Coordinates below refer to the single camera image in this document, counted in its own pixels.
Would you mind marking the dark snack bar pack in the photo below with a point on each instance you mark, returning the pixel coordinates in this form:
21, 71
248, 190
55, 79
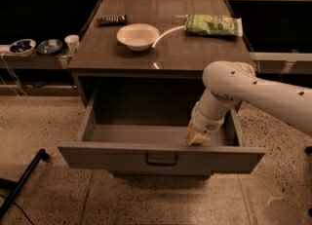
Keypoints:
112, 21

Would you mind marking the blue patterned bowl right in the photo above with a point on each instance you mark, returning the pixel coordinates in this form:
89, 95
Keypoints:
50, 47

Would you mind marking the grey top drawer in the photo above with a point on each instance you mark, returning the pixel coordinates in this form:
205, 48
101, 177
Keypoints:
142, 133

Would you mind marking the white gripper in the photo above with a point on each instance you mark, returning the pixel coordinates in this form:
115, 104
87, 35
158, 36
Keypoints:
205, 124

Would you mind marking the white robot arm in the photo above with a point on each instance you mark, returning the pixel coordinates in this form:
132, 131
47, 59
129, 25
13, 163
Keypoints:
227, 83

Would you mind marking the white paper cup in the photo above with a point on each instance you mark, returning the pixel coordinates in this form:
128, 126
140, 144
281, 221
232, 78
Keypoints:
72, 42

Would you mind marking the low grey side shelf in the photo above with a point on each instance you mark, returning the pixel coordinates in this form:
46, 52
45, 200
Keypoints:
34, 61

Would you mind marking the blue patterned bowl left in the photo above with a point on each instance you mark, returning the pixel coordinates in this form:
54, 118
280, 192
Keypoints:
23, 47

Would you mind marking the black chair leg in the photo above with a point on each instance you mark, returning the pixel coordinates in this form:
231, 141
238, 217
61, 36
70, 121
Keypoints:
14, 187

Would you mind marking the white bowl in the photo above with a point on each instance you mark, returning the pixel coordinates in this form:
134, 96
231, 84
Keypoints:
138, 37

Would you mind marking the blue patterned bowl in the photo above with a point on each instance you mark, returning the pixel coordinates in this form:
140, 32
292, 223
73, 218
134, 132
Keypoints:
23, 47
50, 47

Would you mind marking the green chip bag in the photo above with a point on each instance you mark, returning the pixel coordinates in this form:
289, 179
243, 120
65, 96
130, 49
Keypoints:
209, 25

